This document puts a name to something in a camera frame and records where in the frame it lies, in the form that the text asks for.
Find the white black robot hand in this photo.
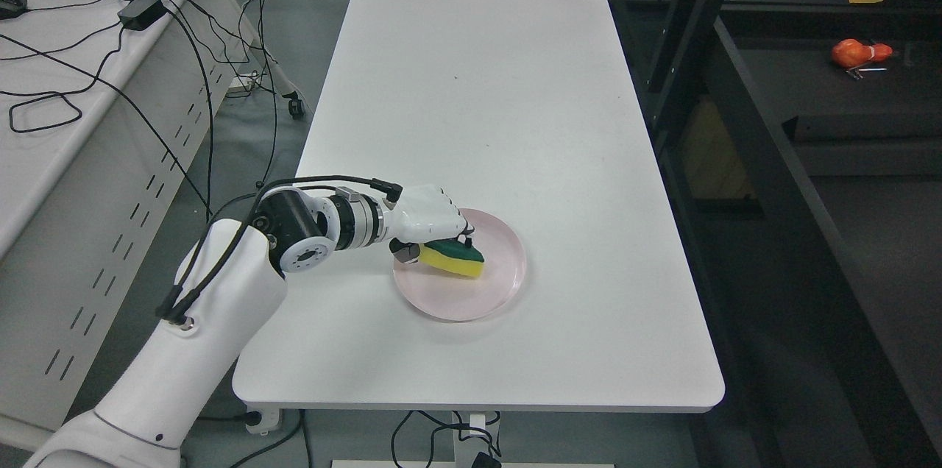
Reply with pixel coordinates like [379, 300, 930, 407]
[381, 184, 473, 264]

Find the orange plastic bag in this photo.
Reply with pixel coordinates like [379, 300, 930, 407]
[831, 38, 894, 70]

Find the pink round plate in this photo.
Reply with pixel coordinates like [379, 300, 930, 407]
[393, 208, 527, 322]

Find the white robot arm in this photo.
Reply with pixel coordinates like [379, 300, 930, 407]
[26, 179, 294, 467]

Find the green yellow sponge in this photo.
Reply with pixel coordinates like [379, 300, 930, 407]
[418, 239, 485, 278]

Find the black metal rack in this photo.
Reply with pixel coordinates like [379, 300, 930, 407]
[609, 0, 940, 467]

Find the black computer mouse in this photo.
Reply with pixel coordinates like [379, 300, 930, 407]
[0, 0, 28, 20]

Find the white side desk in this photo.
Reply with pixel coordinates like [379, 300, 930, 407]
[0, 0, 252, 432]

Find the black power adapter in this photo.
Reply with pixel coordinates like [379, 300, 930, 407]
[117, 0, 168, 32]

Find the white power strip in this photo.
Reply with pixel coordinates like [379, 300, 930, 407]
[244, 407, 283, 436]

